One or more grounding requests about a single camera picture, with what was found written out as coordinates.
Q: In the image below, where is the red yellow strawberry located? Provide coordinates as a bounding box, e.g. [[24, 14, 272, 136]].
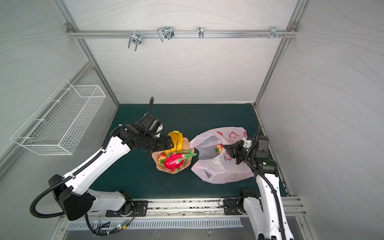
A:
[[158, 153, 168, 165], [214, 145, 223, 154]]

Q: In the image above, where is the yellow banana bunch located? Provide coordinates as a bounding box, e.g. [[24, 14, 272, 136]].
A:
[[165, 131, 184, 155]]

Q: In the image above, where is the pink dragon fruit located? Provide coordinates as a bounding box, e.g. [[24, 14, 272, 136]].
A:
[[164, 149, 197, 171]]

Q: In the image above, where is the pink plastic bag peach print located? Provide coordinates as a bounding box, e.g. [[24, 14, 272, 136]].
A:
[[190, 127, 254, 184]]

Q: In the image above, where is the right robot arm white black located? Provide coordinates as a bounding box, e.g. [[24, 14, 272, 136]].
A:
[[223, 138, 294, 240]]

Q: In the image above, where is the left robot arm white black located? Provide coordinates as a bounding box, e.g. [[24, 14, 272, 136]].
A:
[[30, 125, 174, 221]]

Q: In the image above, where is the pink flower-shaped fruit plate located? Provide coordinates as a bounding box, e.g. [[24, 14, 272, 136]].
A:
[[152, 138, 197, 174]]

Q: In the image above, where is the metal hook clamp left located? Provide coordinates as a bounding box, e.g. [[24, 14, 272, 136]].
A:
[[128, 32, 142, 51]]

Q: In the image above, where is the metal hook clamp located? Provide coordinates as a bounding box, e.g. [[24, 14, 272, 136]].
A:
[[157, 26, 175, 42], [128, 32, 142, 51]]

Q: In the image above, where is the metal hook clamp middle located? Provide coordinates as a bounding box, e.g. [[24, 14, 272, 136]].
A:
[[157, 26, 175, 42]]

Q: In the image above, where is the small metal hook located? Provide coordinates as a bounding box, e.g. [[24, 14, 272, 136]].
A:
[[198, 27, 204, 39]]

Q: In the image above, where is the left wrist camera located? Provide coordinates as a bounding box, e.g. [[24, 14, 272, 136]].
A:
[[138, 115, 163, 137]]

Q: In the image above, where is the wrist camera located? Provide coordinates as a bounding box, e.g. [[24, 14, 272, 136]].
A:
[[138, 115, 163, 137], [243, 135, 269, 152]]

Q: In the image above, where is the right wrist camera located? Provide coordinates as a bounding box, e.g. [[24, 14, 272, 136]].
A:
[[243, 135, 269, 152]]

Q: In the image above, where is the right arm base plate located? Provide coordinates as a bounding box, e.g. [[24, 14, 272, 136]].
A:
[[221, 198, 247, 216]]

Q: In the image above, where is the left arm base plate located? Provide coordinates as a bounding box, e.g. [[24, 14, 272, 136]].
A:
[[106, 201, 149, 218]]

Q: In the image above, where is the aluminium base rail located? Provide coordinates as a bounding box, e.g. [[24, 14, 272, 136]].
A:
[[59, 196, 307, 221]]

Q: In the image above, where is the white wire basket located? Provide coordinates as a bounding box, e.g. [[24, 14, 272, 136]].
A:
[[11, 80, 106, 156]]

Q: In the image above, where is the left black cable bundle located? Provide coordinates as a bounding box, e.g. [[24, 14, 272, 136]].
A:
[[84, 209, 137, 237]]

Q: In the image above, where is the white slotted cable duct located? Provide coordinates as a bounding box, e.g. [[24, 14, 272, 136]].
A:
[[67, 218, 244, 231]]

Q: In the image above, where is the metal bracket right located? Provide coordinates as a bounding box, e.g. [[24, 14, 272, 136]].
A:
[[260, 27, 287, 39]]

